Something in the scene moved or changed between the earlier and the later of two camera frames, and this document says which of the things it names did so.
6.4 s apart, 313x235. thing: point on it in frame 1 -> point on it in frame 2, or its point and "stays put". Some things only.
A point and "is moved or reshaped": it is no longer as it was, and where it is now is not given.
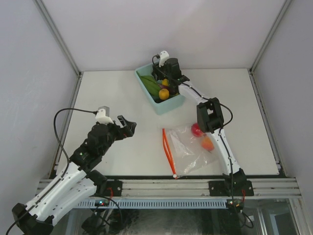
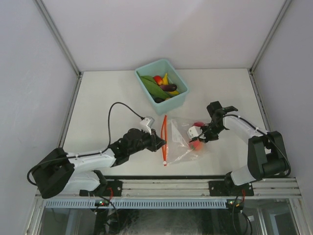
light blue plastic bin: (175, 104) stays put
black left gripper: (127, 130) -> (155, 142)
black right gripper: (157, 71) -> (207, 138)
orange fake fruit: (207, 144) -> (197, 145)
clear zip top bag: (185, 152) is moved or reshaped
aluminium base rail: (195, 188) stays put
